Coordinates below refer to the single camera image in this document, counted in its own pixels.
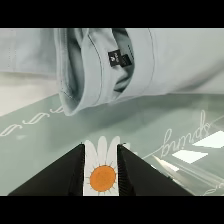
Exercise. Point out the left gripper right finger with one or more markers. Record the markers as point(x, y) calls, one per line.
point(146, 180)

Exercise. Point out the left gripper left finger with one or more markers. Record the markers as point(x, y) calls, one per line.
point(56, 178)

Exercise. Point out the pale grey shirt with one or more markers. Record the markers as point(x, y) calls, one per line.
point(140, 60)

